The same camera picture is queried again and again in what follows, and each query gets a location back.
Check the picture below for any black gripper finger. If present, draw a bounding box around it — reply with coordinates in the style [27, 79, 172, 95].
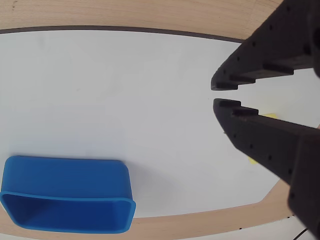
[210, 0, 320, 91]
[212, 98, 305, 187]

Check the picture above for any yellow cube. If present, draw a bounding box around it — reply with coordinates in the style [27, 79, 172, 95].
[247, 113, 279, 166]

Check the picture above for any white rectangular mat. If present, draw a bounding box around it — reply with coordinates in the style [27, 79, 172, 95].
[0, 25, 320, 221]

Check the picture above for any blue rectangular bin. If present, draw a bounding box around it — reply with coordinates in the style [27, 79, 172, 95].
[0, 155, 137, 235]

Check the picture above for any thin black cable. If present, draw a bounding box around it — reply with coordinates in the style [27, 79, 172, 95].
[291, 227, 310, 240]

